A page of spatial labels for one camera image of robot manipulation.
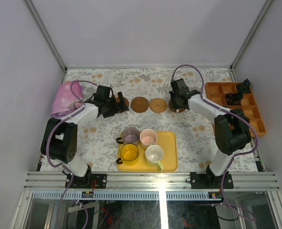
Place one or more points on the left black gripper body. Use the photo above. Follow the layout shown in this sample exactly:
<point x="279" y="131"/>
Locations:
<point x="114" y="105"/>

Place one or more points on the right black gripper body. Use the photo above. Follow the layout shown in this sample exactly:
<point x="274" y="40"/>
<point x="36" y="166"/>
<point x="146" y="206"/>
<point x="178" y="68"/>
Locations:
<point x="174" y="101"/>

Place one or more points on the dark brown wooden coaster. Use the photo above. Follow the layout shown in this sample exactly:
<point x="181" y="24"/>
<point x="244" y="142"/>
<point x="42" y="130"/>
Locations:
<point x="126" y="102"/>

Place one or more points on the reddish brown wooden coaster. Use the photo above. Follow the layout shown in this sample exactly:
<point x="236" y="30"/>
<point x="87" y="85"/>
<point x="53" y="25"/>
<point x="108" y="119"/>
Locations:
<point x="172" y="109"/>

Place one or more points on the woven rattan coaster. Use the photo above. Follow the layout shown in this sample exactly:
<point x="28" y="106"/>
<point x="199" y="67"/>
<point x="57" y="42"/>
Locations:
<point x="158" y="105"/>

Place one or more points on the white mug green handle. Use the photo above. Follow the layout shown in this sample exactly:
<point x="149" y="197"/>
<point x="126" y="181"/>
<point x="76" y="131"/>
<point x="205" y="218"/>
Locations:
<point x="154" y="155"/>

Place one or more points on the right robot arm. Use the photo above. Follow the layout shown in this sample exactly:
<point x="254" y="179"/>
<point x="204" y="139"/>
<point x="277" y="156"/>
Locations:
<point x="231" y="127"/>

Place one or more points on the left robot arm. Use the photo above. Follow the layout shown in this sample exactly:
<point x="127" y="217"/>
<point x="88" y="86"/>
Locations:
<point x="59" y="143"/>

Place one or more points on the pink cup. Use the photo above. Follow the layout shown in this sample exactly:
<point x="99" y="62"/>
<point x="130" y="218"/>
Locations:
<point x="148" y="137"/>

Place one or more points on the purple folded cloth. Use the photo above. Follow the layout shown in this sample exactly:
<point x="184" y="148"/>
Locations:
<point x="65" y="102"/>

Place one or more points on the orange compartment organizer tray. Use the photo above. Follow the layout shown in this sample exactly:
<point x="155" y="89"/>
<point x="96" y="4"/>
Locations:
<point x="216" y="92"/>

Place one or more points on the yellow plastic tray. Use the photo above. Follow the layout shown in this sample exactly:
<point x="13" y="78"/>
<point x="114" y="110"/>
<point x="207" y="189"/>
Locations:
<point x="167" y="141"/>

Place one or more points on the black coiled item middle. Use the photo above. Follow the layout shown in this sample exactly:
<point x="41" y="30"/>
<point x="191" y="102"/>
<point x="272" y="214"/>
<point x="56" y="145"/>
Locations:
<point x="234" y="98"/>

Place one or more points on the black coiled item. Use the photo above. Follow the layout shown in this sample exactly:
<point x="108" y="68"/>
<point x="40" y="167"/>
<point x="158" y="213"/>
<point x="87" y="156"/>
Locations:
<point x="244" y="87"/>
<point x="234" y="98"/>

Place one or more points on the black coiled item top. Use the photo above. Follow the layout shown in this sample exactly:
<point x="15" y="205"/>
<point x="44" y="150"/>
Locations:
<point x="244" y="87"/>

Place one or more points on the purple mug black handle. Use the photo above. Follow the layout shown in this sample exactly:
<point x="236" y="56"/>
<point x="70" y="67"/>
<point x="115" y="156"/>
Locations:
<point x="129" y="136"/>

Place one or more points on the yellow mug black handle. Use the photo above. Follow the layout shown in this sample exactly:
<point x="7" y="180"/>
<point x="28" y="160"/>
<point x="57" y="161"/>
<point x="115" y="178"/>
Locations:
<point x="129" y="155"/>

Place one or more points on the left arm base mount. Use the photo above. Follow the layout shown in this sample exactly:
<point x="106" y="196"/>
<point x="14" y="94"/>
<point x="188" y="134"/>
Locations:
<point x="94" y="181"/>

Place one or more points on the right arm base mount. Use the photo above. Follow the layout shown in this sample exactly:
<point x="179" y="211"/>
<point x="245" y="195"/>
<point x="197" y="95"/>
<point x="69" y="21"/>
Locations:
<point x="209" y="181"/>

